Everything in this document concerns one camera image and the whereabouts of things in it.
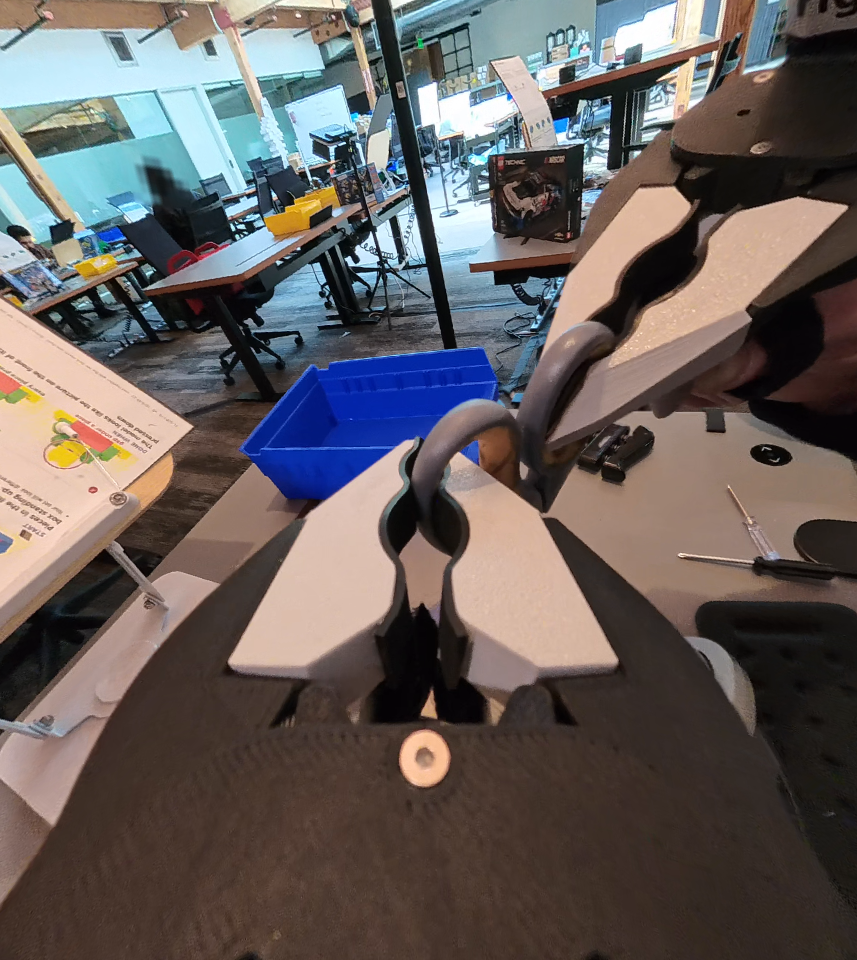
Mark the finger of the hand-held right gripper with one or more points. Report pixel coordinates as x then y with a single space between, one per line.
744 270
631 248

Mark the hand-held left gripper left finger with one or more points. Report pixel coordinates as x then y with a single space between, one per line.
324 600

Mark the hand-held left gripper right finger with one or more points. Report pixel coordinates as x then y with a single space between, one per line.
534 608

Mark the person's right forearm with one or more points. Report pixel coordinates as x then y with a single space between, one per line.
856 450

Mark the wooden side table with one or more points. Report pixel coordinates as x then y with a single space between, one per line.
526 258

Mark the black printed box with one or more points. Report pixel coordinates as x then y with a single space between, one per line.
537 192

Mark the small black block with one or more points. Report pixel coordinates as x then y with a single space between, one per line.
715 420

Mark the black bit holder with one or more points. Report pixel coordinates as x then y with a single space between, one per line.
616 450

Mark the blue storage bin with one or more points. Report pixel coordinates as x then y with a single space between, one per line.
361 413

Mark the black vertical pole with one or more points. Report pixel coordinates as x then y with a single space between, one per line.
417 180

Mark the black perforated pad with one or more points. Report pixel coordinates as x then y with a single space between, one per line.
819 750

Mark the yellow bin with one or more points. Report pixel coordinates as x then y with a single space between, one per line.
301 213

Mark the printed instruction sheet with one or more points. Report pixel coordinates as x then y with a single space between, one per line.
24 450

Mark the red office chair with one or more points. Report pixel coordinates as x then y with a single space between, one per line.
211 278

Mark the wooden office desk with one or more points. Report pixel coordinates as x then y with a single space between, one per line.
249 255

